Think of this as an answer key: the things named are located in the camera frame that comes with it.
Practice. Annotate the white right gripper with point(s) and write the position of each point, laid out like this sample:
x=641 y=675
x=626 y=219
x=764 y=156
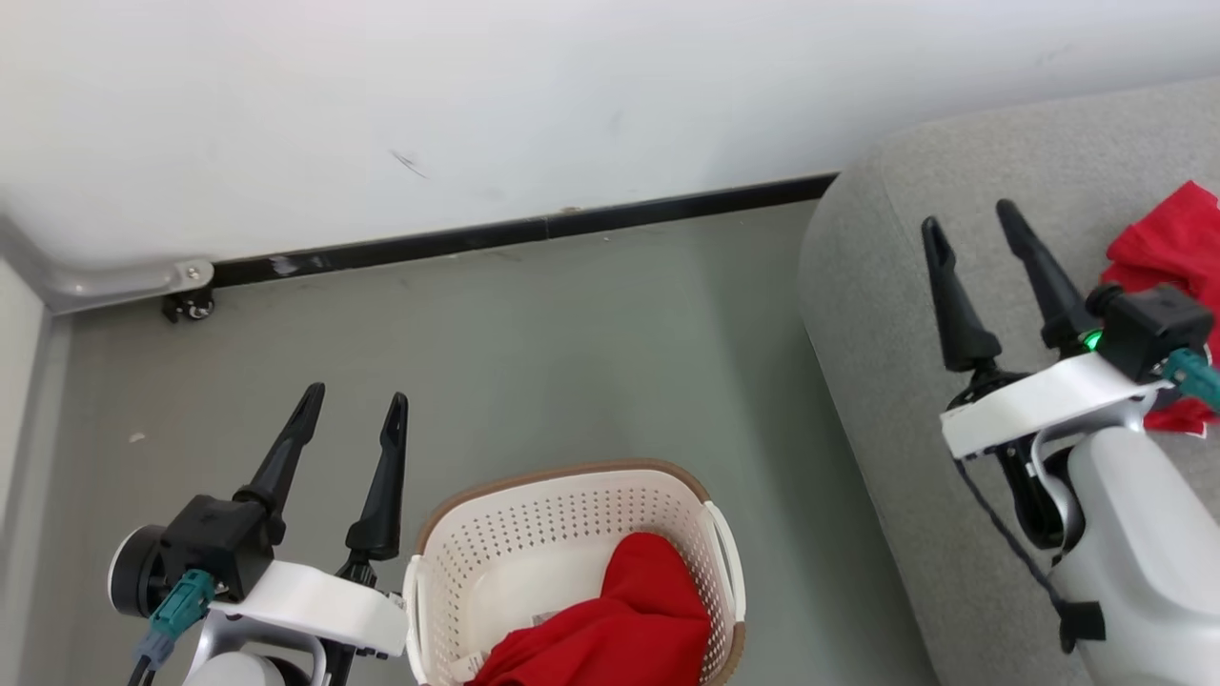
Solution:
x=1039 y=405

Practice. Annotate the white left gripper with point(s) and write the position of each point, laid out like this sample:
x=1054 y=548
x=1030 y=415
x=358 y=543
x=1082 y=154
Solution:
x=315 y=605

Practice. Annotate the red Bulls 23 jersey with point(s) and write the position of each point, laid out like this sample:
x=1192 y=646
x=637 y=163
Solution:
x=1172 y=248

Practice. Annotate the plain red garment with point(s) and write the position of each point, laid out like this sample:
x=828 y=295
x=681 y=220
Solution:
x=629 y=610

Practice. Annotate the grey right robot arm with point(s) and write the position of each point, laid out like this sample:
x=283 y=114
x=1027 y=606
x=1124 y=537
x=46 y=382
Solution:
x=1144 y=553

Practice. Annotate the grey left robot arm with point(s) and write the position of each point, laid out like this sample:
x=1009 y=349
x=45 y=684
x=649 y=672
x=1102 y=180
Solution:
x=233 y=667

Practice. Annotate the grey fabric sofa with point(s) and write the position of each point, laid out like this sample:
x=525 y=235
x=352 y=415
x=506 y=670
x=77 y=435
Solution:
x=877 y=286

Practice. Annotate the white perforated laundry basket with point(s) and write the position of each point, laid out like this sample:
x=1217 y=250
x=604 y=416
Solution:
x=534 y=514

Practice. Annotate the black caster wheel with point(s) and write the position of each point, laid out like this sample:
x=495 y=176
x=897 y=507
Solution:
x=191 y=306

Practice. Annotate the black baseboard strip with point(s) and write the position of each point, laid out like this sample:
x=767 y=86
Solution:
x=496 y=233

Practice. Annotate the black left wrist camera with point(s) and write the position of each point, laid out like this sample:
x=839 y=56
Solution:
x=219 y=543

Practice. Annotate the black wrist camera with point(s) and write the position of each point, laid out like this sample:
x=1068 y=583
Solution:
x=1148 y=324
x=219 y=543

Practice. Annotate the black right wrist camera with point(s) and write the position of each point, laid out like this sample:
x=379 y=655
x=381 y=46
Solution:
x=1148 y=324

